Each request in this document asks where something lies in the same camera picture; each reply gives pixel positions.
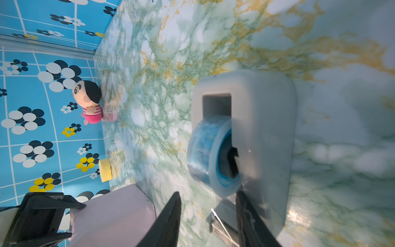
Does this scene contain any pink plush doll toy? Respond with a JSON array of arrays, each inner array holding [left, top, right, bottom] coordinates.
[[72, 80, 119, 126]]

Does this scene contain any yellow round disc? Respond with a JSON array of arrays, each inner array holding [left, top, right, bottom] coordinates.
[[99, 158, 114, 183]]

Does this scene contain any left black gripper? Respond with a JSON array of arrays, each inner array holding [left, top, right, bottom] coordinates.
[[1, 192, 86, 247]]

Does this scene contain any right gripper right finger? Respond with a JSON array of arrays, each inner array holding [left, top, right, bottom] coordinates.
[[236, 191, 281, 247]]

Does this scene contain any purple wrapping paper sheet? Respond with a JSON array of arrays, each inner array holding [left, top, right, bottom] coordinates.
[[68, 184, 156, 247]]

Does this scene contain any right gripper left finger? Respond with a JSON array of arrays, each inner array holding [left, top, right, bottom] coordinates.
[[137, 191, 182, 247]]

